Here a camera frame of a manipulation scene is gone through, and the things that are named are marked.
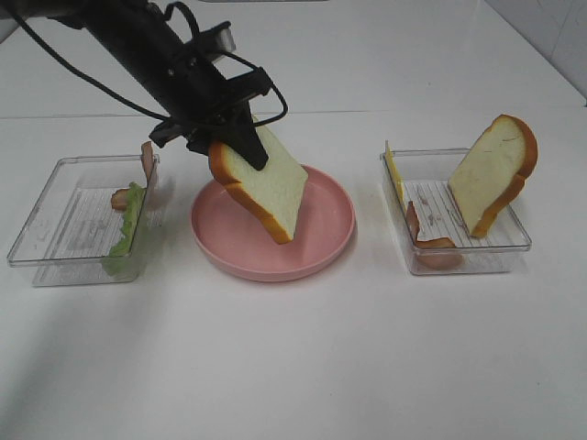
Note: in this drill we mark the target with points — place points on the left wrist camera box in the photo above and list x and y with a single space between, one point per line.
215 42

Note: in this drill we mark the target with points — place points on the pink round plate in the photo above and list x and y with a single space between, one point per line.
236 242

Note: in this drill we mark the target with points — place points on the clear left plastic tray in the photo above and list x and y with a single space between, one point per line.
73 235

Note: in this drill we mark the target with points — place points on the bread slice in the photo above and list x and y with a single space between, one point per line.
272 195
493 172

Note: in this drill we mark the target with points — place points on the yellow cheese slice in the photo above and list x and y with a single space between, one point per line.
394 173

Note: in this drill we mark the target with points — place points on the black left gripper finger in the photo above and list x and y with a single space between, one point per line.
240 134
201 142

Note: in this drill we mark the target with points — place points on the clear right plastic tray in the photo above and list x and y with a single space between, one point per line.
425 175

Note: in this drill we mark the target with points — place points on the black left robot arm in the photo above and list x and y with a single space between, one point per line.
131 31

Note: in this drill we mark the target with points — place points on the green lettuce leaf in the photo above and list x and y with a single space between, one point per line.
129 202

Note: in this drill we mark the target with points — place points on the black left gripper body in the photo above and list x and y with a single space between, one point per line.
197 97

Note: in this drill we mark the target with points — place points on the clear plastic tray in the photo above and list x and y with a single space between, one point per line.
73 235
425 175

